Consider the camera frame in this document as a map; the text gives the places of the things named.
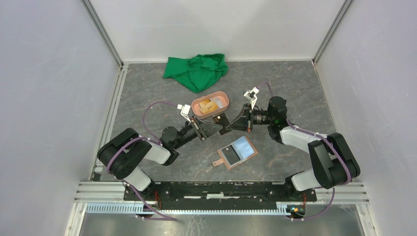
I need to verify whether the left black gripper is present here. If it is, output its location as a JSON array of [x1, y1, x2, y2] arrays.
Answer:
[[173, 115, 223, 149]]

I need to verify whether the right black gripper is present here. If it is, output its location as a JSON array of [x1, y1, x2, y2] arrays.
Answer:
[[226, 103, 274, 133]]

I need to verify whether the pink oval tray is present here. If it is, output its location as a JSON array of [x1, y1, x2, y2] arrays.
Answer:
[[191, 91, 230, 119]]

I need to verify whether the black card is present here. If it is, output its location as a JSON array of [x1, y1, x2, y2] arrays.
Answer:
[[212, 113, 230, 135], [223, 146, 240, 166]]

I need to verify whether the brown leather card holder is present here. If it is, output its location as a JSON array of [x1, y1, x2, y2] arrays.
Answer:
[[212, 136, 258, 170]]

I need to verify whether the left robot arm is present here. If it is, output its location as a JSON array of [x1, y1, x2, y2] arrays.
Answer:
[[97, 117, 223, 201]]

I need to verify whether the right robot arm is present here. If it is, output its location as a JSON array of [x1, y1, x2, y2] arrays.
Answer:
[[226, 96, 360, 201]]

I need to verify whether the gold card in tray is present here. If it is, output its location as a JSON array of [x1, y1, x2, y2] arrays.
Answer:
[[199, 99, 218, 114]]

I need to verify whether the silver card in tray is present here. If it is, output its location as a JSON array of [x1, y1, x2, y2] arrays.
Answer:
[[210, 97, 224, 109]]

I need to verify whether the green cloth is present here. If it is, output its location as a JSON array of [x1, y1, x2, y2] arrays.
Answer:
[[163, 54, 229, 93]]

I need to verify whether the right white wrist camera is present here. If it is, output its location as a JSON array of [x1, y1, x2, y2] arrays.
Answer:
[[243, 87, 259, 109]]

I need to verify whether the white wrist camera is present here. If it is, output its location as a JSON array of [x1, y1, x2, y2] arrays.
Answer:
[[177, 104, 191, 122], [243, 87, 259, 109]]

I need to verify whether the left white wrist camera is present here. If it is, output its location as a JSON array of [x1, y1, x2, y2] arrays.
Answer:
[[177, 104, 191, 122]]

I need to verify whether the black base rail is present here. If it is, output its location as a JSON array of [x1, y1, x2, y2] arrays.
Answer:
[[123, 181, 317, 210]]

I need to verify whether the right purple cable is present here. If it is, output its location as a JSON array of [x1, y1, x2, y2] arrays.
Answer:
[[257, 82, 353, 222]]

